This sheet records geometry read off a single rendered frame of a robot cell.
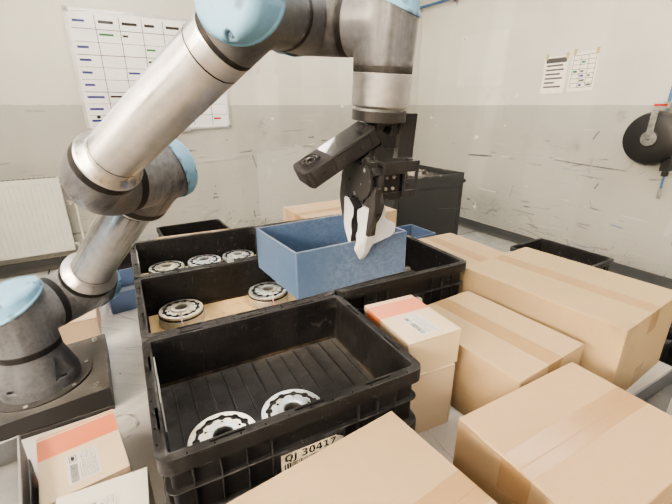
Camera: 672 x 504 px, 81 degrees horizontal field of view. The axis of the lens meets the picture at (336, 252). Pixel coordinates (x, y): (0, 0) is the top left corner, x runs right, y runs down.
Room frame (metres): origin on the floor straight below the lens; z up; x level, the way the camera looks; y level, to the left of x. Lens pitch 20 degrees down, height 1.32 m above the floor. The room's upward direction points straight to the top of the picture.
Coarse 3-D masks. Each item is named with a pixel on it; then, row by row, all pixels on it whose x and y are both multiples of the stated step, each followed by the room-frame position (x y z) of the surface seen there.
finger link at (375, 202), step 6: (372, 180) 0.52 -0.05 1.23; (372, 186) 0.52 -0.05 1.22; (372, 192) 0.51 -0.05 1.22; (378, 192) 0.51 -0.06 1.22; (372, 198) 0.51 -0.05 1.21; (378, 198) 0.51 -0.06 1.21; (366, 204) 0.52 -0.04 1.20; (372, 204) 0.51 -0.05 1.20; (378, 204) 0.51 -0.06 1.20; (372, 210) 0.51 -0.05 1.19; (378, 210) 0.51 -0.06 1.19; (372, 216) 0.51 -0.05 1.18; (378, 216) 0.52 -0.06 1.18; (372, 222) 0.51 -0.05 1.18; (366, 228) 0.52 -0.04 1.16; (372, 228) 0.52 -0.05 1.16; (366, 234) 0.52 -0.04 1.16; (372, 234) 0.53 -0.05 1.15
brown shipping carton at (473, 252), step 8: (424, 240) 1.36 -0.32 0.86; (432, 240) 1.36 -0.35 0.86; (440, 240) 1.36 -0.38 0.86; (448, 240) 1.36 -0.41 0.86; (456, 240) 1.36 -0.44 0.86; (464, 240) 1.36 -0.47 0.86; (440, 248) 1.28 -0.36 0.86; (448, 248) 1.28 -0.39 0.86; (456, 248) 1.28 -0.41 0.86; (464, 248) 1.28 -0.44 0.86; (472, 248) 1.28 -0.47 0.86; (480, 248) 1.28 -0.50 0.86; (488, 248) 1.28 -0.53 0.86; (464, 256) 1.20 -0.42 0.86; (472, 256) 1.20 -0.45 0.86; (480, 256) 1.20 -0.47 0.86; (488, 256) 1.20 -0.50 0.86; (496, 256) 1.20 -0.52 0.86; (472, 264) 1.13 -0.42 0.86
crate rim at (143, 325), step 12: (216, 264) 0.96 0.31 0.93; (228, 264) 0.96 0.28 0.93; (156, 276) 0.88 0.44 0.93; (168, 276) 0.89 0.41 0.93; (300, 300) 0.76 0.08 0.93; (144, 312) 0.71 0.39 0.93; (252, 312) 0.71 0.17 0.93; (144, 324) 0.66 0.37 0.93; (192, 324) 0.66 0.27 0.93; (204, 324) 0.66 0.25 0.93; (144, 336) 0.62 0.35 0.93
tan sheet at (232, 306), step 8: (248, 296) 0.97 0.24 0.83; (288, 296) 0.97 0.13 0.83; (208, 304) 0.93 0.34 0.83; (216, 304) 0.93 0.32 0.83; (224, 304) 0.93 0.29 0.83; (232, 304) 0.93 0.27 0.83; (240, 304) 0.93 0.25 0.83; (248, 304) 0.93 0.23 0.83; (208, 312) 0.89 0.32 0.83; (216, 312) 0.89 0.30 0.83; (224, 312) 0.89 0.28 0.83; (232, 312) 0.89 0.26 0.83; (240, 312) 0.89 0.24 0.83; (152, 320) 0.85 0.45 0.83; (152, 328) 0.81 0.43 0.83; (160, 328) 0.81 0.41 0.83
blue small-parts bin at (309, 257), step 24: (336, 216) 0.71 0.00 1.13; (264, 240) 0.60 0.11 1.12; (288, 240) 0.65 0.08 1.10; (312, 240) 0.68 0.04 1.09; (336, 240) 0.71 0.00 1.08; (384, 240) 0.58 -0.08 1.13; (264, 264) 0.60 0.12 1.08; (288, 264) 0.52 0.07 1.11; (312, 264) 0.51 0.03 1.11; (336, 264) 0.53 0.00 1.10; (360, 264) 0.56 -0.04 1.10; (384, 264) 0.58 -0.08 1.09; (288, 288) 0.52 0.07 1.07; (312, 288) 0.51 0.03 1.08; (336, 288) 0.53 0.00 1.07
